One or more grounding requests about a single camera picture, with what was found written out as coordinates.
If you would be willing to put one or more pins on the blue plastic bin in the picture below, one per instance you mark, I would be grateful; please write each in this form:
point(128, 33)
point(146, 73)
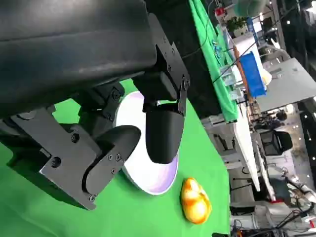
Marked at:
point(253, 74)

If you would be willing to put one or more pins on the white workshop table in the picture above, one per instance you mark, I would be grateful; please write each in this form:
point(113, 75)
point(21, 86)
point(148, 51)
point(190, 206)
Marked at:
point(247, 148)

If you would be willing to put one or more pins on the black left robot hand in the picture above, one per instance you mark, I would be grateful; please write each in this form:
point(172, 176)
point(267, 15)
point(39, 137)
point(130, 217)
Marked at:
point(74, 49)

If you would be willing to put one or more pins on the green cloth on workshop table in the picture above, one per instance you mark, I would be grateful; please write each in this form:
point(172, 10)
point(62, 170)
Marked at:
point(212, 44)

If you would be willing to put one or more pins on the grey desk top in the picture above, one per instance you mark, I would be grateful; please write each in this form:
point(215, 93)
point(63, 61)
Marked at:
point(288, 81)

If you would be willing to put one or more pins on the green potted plant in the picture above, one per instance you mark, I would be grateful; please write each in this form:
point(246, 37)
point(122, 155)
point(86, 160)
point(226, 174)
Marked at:
point(237, 26)

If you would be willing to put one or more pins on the orange white toy bread roll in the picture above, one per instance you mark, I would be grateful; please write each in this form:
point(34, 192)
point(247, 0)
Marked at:
point(196, 202)

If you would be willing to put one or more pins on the black backdrop curtain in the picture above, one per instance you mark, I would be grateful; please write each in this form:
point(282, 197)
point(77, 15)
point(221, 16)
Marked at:
point(187, 37)

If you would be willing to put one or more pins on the lilac plate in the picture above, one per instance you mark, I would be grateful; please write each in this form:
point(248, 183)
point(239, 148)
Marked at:
point(159, 177)

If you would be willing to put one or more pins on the black office chair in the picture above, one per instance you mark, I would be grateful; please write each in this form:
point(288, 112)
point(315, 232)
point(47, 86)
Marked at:
point(277, 142)

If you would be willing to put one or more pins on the grey metal frame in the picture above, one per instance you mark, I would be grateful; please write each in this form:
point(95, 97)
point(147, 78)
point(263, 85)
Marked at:
point(219, 140)

